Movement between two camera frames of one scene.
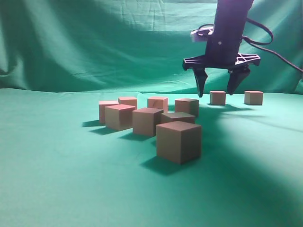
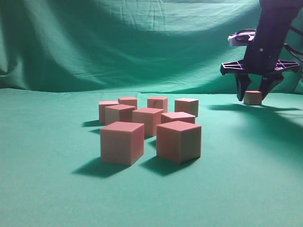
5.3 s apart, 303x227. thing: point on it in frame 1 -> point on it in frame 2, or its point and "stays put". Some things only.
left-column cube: (102, 106) stays put
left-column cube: (166, 117) stays put
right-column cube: (253, 98) stays put
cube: (191, 106) stays put
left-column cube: (218, 98) -> (122, 143)
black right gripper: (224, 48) -> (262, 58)
